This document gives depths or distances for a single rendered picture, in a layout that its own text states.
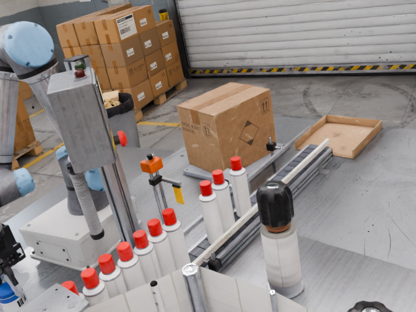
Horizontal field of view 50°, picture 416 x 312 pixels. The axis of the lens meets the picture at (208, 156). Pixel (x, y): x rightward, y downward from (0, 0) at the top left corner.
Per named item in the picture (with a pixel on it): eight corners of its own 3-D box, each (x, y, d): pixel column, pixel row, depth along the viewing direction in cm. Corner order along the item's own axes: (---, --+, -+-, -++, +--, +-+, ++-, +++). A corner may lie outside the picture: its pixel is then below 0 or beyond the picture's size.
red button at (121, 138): (111, 136, 98) (125, 132, 99) (110, 130, 102) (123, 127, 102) (116, 151, 100) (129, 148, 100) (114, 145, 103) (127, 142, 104)
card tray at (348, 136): (353, 159, 174) (353, 150, 172) (294, 149, 190) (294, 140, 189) (382, 128, 193) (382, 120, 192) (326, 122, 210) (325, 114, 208)
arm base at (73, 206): (87, 218, 146) (79, 192, 142) (59, 212, 155) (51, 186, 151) (120, 197, 157) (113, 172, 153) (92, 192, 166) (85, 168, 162)
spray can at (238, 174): (246, 220, 141) (237, 163, 132) (233, 216, 145) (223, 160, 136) (255, 212, 145) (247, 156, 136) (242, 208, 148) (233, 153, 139)
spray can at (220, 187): (229, 235, 136) (218, 177, 127) (216, 231, 139) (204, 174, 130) (239, 226, 139) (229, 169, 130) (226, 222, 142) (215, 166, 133)
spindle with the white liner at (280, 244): (292, 304, 107) (279, 199, 94) (260, 291, 112) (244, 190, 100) (309, 281, 113) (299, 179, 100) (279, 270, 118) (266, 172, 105)
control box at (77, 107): (74, 174, 98) (46, 93, 89) (74, 147, 113) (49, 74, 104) (120, 162, 99) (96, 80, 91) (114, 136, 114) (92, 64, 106)
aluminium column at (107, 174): (143, 283, 131) (73, 60, 102) (133, 278, 134) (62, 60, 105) (153, 273, 134) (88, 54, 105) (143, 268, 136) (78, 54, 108)
